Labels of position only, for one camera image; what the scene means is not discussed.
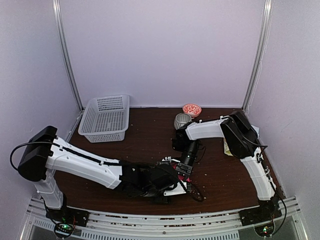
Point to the left aluminium corner post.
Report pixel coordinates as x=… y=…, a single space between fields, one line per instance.
x=65 y=53

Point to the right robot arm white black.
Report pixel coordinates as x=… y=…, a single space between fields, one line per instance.
x=242 y=141

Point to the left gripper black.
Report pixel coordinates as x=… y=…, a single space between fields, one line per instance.
x=163 y=200

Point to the aluminium front rail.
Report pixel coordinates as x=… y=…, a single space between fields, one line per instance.
x=221 y=225

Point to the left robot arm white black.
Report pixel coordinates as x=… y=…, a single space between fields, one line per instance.
x=46 y=152

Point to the aluminium corner post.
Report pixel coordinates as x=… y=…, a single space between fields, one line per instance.
x=65 y=53
x=261 y=47

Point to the right aluminium corner post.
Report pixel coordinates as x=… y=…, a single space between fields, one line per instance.
x=261 y=47

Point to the light blue towel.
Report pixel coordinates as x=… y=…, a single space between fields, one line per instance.
x=257 y=130

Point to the red white patterned bowl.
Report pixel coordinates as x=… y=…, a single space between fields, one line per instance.
x=192 y=109

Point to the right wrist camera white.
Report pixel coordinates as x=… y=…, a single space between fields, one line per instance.
x=169 y=160

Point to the white perforated plastic basket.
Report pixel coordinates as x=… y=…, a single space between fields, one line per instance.
x=105 y=119

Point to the grey striped ceramic mug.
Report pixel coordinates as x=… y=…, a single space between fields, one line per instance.
x=181 y=119

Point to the yellow green patterned towel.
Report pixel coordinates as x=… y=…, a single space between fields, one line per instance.
x=226 y=148

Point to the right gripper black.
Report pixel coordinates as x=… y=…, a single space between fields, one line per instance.
x=180 y=166

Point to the pink microfibre towel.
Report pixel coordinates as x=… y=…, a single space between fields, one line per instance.
x=189 y=181

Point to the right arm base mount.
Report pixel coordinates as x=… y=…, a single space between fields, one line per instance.
x=252 y=216

